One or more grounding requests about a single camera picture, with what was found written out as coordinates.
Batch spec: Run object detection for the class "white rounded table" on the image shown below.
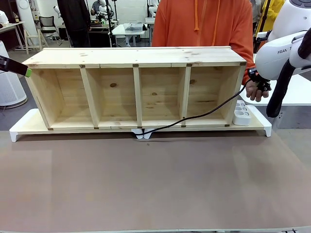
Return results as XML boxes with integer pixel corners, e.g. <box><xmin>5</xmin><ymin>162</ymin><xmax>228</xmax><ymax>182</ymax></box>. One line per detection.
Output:
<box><xmin>245</xmin><ymin>72</ymin><xmax>311</xmax><ymax>107</ymax></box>

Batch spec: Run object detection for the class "person left hand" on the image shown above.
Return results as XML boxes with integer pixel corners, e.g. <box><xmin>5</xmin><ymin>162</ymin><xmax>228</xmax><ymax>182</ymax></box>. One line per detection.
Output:
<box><xmin>245</xmin><ymin>81</ymin><xmax>270</xmax><ymax>102</ymax></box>

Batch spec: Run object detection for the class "black mesh office chair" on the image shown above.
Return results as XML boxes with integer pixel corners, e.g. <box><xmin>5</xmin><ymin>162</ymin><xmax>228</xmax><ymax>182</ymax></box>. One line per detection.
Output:
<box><xmin>38</xmin><ymin>16</ymin><xmax>60</xmax><ymax>41</ymax></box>

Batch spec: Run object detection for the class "person torso in orange hoodie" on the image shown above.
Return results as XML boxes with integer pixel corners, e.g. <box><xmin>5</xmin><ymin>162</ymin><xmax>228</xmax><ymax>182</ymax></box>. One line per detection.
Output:
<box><xmin>152</xmin><ymin>0</ymin><xmax>255</xmax><ymax>73</ymax></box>

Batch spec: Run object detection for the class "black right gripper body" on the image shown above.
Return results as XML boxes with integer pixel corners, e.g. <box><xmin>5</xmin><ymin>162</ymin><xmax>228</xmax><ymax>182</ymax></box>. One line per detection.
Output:
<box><xmin>258</xmin><ymin>77</ymin><xmax>271</xmax><ymax>93</ymax></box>

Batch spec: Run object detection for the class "white perforated air purifier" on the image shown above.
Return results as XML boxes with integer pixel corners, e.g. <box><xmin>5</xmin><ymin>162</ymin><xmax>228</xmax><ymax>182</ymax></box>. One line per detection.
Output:
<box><xmin>0</xmin><ymin>40</ymin><xmax>28</xmax><ymax>107</ymax></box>

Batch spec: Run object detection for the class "light wood side table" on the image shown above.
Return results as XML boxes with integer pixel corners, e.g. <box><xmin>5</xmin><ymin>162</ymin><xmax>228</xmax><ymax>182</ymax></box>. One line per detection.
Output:
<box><xmin>0</xmin><ymin>21</ymin><xmax>26</xmax><ymax>51</ymax></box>

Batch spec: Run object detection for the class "white compartment holder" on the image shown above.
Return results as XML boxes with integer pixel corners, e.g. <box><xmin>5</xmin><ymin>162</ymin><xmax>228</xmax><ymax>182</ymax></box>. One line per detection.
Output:
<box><xmin>232</xmin><ymin>100</ymin><xmax>252</xmax><ymax>127</ymax></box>

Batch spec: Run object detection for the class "wood riser with white legs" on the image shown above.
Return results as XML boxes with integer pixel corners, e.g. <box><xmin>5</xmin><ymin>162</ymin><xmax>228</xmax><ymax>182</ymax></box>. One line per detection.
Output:
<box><xmin>142</xmin><ymin>104</ymin><xmax>272</xmax><ymax>140</ymax></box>
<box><xmin>9</xmin><ymin>108</ymin><xmax>144</xmax><ymax>143</ymax></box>

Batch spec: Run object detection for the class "bystander in yellow jacket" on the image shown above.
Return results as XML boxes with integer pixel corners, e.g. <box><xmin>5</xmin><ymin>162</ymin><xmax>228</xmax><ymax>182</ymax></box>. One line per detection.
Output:
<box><xmin>257</xmin><ymin>0</ymin><xmax>286</xmax><ymax>33</ymax></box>

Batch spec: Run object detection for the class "black power cable with plug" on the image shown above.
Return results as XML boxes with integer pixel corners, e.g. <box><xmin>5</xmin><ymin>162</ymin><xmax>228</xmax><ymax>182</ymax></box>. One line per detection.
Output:
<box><xmin>135</xmin><ymin>68</ymin><xmax>259</xmax><ymax>140</ymax></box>

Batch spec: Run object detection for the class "person left forearm orange sleeve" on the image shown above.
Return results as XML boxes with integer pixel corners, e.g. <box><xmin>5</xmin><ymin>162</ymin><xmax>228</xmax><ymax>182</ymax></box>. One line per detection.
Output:
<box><xmin>239</xmin><ymin>43</ymin><xmax>256</xmax><ymax>73</ymax></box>

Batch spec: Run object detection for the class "white desk with grey tray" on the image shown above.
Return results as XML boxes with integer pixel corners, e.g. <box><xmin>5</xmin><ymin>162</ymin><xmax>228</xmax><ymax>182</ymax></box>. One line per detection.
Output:
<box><xmin>111</xmin><ymin>22</ymin><xmax>148</xmax><ymax>48</ymax></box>

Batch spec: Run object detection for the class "bystander in black clothes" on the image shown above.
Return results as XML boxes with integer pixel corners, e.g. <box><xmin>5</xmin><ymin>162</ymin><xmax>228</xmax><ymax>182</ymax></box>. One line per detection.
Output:
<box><xmin>56</xmin><ymin>0</ymin><xmax>92</xmax><ymax>48</ymax></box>

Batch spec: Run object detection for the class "pine wood four-compartment shelf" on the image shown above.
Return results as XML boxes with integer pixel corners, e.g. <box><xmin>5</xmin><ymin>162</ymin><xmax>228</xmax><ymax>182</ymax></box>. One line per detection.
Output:
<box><xmin>22</xmin><ymin>46</ymin><xmax>248</xmax><ymax>130</ymax></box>

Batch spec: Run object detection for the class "black arm cable sleeve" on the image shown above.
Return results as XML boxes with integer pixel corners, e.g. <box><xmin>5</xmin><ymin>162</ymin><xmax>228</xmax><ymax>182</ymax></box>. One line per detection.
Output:
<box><xmin>266</xmin><ymin>31</ymin><xmax>311</xmax><ymax>118</ymax></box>

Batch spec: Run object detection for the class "light wooden folding stool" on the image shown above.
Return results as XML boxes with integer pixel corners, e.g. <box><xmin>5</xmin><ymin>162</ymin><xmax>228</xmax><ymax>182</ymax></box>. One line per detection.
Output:
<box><xmin>23</xmin><ymin>29</ymin><xmax>44</xmax><ymax>55</ymax></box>

